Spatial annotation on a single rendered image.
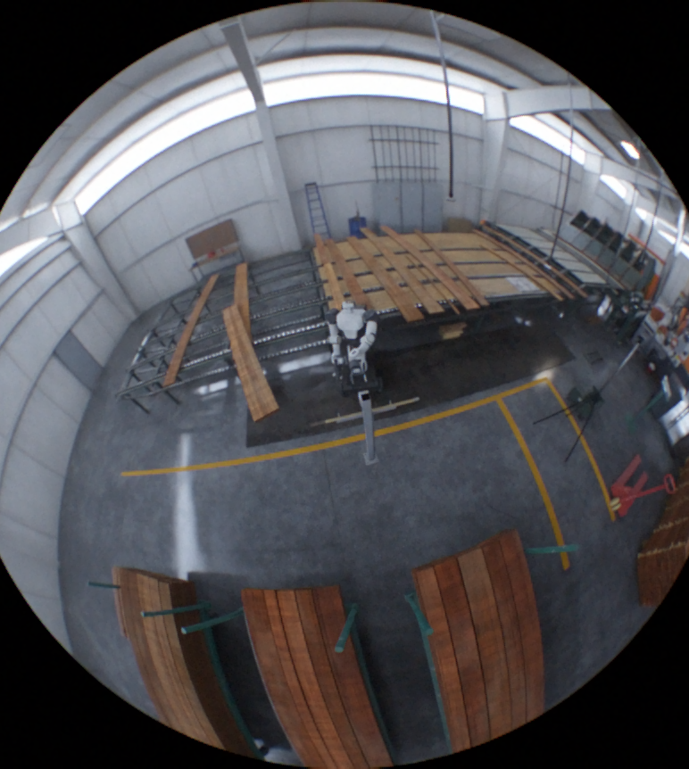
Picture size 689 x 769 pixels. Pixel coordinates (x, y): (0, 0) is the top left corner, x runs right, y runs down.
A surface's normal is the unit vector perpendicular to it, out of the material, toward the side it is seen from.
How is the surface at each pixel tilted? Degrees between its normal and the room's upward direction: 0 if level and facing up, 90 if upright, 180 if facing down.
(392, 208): 90
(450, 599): 0
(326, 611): 0
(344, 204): 88
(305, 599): 0
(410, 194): 90
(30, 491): 89
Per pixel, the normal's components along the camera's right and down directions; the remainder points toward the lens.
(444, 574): -0.13, -0.60
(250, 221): 0.19, 0.75
